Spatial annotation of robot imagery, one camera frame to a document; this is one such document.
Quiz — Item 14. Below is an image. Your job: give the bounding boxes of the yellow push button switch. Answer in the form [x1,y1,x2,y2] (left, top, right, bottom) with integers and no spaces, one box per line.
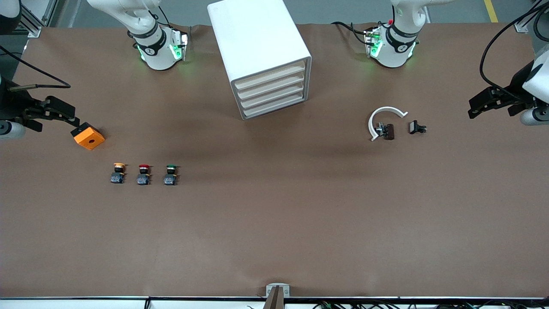
[110,162,127,184]

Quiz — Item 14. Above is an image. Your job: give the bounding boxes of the orange and black block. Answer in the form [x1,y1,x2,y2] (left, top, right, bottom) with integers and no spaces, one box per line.
[71,122,105,151]

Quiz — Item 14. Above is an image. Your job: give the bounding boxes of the white curved plastic part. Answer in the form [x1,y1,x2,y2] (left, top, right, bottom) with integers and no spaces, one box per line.
[368,106,408,142]

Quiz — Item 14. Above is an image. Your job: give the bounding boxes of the brown table cover mat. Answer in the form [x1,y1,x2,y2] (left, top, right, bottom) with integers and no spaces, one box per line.
[0,24,549,299]

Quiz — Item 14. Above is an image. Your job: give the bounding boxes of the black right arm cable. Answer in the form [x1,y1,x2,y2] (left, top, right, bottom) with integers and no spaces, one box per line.
[0,45,71,89]

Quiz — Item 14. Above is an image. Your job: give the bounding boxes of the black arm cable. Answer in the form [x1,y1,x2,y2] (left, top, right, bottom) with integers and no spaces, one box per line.
[480,2,549,102]
[0,45,71,89]

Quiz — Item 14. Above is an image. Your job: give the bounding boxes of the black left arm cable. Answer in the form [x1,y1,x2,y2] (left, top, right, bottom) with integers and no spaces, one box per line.
[480,2,549,102]

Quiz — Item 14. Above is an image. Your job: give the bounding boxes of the aluminium frame profile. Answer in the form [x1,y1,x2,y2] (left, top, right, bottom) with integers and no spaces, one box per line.
[19,0,58,38]
[515,0,549,33]

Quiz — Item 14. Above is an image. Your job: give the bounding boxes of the green push button switch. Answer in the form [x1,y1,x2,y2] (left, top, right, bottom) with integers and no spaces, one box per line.
[163,164,179,186]

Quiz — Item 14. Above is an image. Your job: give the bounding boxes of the black base cable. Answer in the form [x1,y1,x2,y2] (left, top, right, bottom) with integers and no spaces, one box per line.
[331,21,374,45]

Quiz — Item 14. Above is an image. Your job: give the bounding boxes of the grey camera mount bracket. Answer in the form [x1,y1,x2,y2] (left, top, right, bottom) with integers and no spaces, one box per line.
[266,283,290,309]

